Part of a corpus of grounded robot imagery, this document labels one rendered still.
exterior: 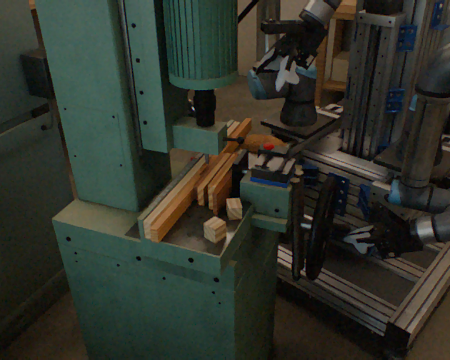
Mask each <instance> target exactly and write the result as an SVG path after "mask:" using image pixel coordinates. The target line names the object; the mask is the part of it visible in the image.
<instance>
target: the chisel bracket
mask: <svg viewBox="0 0 450 360"><path fill-rule="evenodd" d="M172 134H173V143H174V148H177V149H184V150H189V151H196V152H201V153H205V154H212V155H217V156H218V155H219V154H220V153H221V152H222V151H223V150H224V149H225V147H226V146H227V144H228V142H227V141H222V139H223V137H226V138H227V123H226V122H220V121H215V124H214V125H213V126H208V127H202V126H198V125H197V124H196V118H193V117H187V116H182V117H181V118H180V119H179V120H178V121H176V122H175V123H174V124H173V125H172Z"/></svg>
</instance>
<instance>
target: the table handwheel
mask: <svg viewBox="0 0 450 360"><path fill-rule="evenodd" d="M336 198H337V181H336V179H335V178H334V177H328V178H327V179H326V180H325V181H324V183H323V185H322V187H321V190H320V192H319V196H318V199H317V202H316V206H315V209H314V215H313V218H312V220H311V219H305V218H300V231H306V232H309V240H308V244H307V250H306V263H305V272H306V277H307V279H308V280H310V281H314V280H316V279H317V278H318V276H319V274H320V272H321V269H322V266H323V264H324V259H325V256H326V252H327V249H328V245H329V239H330V237H331V232H332V228H333V221H334V213H335V208H336Z"/></svg>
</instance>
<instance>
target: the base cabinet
mask: <svg viewBox="0 0 450 360"><path fill-rule="evenodd" d="M58 245H59V250H60V252H61V257H62V261H63V263H64V268H65V272H66V276H67V279H68V283H69V287H70V290H71V295H72V298H73V301H74V306H75V309H76V314H77V316H78V320H79V325H80V327H81V332H82V336H83V338H84V343H85V347H86V351H87V354H88V358H89V360H267V358H268V355H269V352H270V350H271V347H272V344H273V337H274V313H275V300H276V275H277V262H278V250H279V232H278V231H272V230H269V229H267V230H266V232H265V234H264V236H263V238H262V240H261V242H260V244H259V246H258V247H257V249H256V251H255V253H254V255H253V257H252V259H251V261H250V262H249V265H248V266H247V268H246V271H245V272H244V275H243V276H242V278H241V280H240V282H239V284H238V286H237V288H236V290H235V291H229V290H226V289H222V288H219V287H216V286H212V285H208V284H204V283H201V282H198V281H194V280H191V279H186V278H184V277H180V276H176V275H173V274H168V273H166V272H162V271H158V270H156V269H150V268H148V267H145V266H140V265H138V264H133V263H130V262H127V261H122V260H120V259H115V258H112V257H109V256H104V255H102V254H98V253H94V252H92V251H87V250H84V249H80V248H76V247H74V246H69V245H66V244H62V243H58Z"/></svg>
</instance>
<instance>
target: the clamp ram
mask: <svg viewBox="0 0 450 360"><path fill-rule="evenodd" d="M247 171H251V168H249V150H248V149H243V151H242V152H241V153H240V154H239V155H238V157H237V158H236V159H235V161H234V162H233V164H232V184H233V192H236V193H238V191H239V189H240V181H241V180H242V178H243V177H244V175H245V174H246V172H247Z"/></svg>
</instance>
